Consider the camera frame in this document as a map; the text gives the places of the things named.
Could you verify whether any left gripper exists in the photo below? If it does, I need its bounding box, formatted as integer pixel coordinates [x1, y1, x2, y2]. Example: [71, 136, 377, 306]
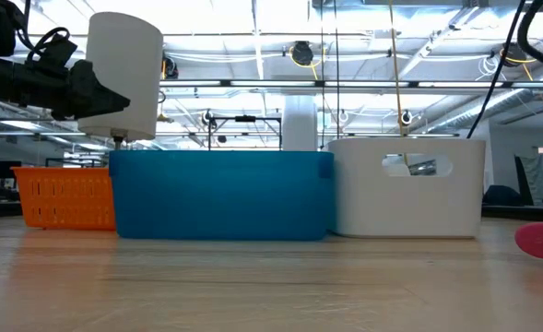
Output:
[3, 58, 132, 120]

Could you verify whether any orange plastic basket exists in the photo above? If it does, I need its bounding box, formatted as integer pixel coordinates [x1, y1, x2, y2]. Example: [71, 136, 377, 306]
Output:
[11, 165, 117, 231]

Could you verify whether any black computer monitor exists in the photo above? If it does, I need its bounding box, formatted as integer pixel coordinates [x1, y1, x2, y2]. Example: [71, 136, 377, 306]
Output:
[0, 160, 23, 181]

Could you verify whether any blue plastic bin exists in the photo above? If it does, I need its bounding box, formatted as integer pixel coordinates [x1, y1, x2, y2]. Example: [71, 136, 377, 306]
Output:
[108, 149, 336, 242]

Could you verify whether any long ceiling light bar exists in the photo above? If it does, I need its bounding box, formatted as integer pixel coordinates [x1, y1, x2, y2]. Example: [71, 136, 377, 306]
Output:
[159, 78, 543, 89]

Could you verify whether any white building pillar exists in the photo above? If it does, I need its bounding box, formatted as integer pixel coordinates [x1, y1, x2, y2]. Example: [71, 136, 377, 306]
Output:
[282, 94, 319, 152]

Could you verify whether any white plastic bin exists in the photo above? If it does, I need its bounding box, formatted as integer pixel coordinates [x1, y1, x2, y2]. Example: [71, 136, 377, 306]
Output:
[326, 137, 487, 240]

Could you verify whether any dark blue rounded seat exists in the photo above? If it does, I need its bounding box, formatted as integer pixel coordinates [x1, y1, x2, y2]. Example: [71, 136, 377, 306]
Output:
[481, 184, 524, 208]

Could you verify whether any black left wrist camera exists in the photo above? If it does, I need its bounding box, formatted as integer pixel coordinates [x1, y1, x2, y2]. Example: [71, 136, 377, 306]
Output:
[25, 26, 78, 77]

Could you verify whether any black ceiling cable reel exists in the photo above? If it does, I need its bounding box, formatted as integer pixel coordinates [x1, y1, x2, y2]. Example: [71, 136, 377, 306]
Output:
[290, 40, 316, 67]
[501, 41, 528, 66]
[162, 53, 180, 80]

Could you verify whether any black metal rig frame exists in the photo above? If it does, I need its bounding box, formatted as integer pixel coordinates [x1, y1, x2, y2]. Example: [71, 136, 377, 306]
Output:
[207, 114, 284, 151]

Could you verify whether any yellow hanging cable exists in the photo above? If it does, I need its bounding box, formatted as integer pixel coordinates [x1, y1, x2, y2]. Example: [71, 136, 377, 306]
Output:
[387, 0, 411, 179]

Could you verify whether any silver ceiling duct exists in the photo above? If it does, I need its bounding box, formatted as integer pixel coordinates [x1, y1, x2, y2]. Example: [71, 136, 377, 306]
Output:
[425, 87, 543, 135]

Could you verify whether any thin dark cable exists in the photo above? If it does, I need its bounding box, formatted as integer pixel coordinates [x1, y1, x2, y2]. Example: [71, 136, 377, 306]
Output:
[466, 0, 527, 139]

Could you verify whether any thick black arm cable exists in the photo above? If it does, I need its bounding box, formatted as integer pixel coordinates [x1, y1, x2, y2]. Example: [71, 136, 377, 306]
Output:
[517, 0, 543, 76]

